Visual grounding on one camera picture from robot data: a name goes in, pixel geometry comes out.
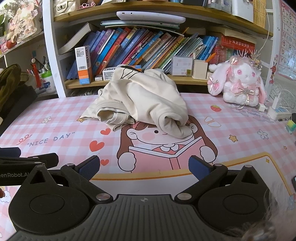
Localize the cream t-shirt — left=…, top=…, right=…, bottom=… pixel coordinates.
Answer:
left=81, top=65, right=191, bottom=138

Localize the pink checkered table mat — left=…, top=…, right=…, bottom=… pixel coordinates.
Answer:
left=0, top=92, right=296, bottom=241

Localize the olive green garment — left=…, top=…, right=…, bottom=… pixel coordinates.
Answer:
left=0, top=64, right=22, bottom=109

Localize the white green-lid pen tub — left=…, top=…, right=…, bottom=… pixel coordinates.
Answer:
left=40, top=70, right=56, bottom=93

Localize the white power strip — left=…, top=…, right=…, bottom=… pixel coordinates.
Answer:
left=267, top=107, right=292, bottom=121

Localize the pink white bunny plush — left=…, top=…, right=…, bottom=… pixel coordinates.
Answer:
left=207, top=55, right=267, bottom=107

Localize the lying orange white box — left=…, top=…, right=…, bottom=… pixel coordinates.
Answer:
left=102, top=64, right=142, bottom=81

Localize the beige pen holder box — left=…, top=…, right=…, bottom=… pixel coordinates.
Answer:
left=192, top=60, right=208, bottom=79

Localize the tall orange white box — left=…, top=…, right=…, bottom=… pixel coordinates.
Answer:
left=75, top=45, right=93, bottom=85

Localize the pastel sticky note cube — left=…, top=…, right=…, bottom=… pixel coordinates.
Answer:
left=171, top=56, right=194, bottom=76

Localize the white wooden bookshelf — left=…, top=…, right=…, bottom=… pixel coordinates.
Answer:
left=42, top=0, right=282, bottom=98

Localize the flower bouquet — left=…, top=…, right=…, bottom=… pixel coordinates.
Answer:
left=1, top=1, right=42, bottom=52

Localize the row of colourful books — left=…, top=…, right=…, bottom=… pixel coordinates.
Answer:
left=58, top=22, right=258, bottom=80

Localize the white tablet on books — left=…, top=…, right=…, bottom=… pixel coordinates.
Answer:
left=116, top=11, right=186, bottom=24

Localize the wicker basket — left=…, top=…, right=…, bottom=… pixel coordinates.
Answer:
left=253, top=0, right=266, bottom=28

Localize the alphabet wall poster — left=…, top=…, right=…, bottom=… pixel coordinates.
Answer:
left=278, top=1, right=295, bottom=81

